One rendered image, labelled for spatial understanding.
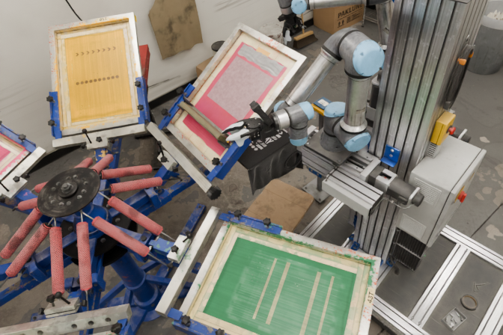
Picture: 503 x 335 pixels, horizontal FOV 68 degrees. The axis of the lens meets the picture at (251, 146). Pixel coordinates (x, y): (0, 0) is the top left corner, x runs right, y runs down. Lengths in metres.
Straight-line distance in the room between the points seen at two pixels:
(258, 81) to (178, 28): 2.19
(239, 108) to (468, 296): 1.83
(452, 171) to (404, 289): 1.03
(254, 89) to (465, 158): 1.11
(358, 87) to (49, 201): 1.49
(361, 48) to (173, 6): 2.89
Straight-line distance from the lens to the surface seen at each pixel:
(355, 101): 1.56
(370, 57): 1.43
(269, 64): 2.12
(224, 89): 2.22
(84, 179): 2.00
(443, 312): 2.72
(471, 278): 2.88
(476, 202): 3.52
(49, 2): 3.72
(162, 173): 2.17
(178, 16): 4.11
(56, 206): 1.96
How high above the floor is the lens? 2.63
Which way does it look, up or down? 45 degrees down
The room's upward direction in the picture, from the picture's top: 9 degrees counter-clockwise
